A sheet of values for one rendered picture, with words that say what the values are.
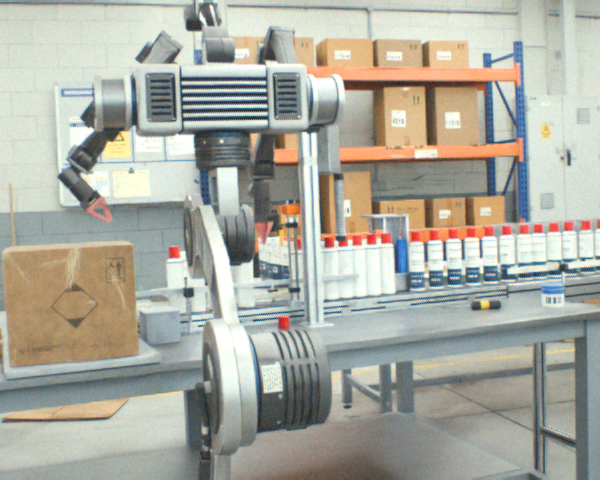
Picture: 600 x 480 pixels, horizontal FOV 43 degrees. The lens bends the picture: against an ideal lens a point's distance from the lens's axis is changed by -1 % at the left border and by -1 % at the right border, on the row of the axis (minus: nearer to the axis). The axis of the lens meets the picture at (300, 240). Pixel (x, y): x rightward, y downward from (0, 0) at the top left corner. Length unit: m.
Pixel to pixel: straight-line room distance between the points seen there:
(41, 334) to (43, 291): 0.10
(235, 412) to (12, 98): 5.78
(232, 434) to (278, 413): 0.09
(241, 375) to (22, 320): 0.73
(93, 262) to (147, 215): 4.97
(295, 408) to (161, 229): 5.55
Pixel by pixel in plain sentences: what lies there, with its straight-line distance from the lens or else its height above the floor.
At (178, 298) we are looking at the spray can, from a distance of 2.34.
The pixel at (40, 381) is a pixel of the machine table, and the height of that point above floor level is 0.82.
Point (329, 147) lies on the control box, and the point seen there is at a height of 1.36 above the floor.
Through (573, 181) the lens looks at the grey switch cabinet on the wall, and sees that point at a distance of 7.87.
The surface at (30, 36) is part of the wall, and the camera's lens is 6.99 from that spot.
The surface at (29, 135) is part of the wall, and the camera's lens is 6.87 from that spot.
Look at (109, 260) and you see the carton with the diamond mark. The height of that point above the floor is 1.08.
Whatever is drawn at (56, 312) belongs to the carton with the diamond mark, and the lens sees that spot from 1.90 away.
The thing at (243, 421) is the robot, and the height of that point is 0.84.
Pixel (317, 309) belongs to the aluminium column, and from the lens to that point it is 2.34.
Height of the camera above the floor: 1.21
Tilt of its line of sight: 3 degrees down
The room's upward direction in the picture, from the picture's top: 2 degrees counter-clockwise
